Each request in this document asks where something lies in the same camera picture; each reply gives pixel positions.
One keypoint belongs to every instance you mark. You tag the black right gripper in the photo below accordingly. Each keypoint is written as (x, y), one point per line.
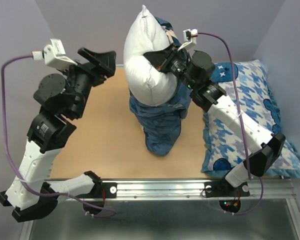
(163, 59)

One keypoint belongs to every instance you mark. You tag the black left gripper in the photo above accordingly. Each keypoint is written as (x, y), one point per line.
(105, 63)

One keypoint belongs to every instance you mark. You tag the white pillow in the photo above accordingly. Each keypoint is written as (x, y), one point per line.
(147, 34)

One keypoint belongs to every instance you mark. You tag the blue letter-print pillowcase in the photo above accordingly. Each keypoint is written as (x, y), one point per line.
(162, 124)

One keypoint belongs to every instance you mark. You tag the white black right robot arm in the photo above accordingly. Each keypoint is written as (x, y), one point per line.
(265, 147)

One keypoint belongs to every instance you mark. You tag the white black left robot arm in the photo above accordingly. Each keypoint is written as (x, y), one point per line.
(31, 194)

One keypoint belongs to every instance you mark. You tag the blue houndstooth bear pillow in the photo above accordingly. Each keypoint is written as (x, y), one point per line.
(224, 149)

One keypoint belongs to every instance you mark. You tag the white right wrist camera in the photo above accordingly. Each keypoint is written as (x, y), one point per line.
(190, 39)

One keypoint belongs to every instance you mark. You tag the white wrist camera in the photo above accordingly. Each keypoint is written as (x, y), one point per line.
(54, 55)
(190, 39)

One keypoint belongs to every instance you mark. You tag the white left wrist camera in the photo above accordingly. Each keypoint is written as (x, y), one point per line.
(54, 55)

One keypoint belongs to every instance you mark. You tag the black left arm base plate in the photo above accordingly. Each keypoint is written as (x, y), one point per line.
(102, 190)

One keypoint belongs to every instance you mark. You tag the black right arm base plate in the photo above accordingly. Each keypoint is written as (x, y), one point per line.
(222, 189)

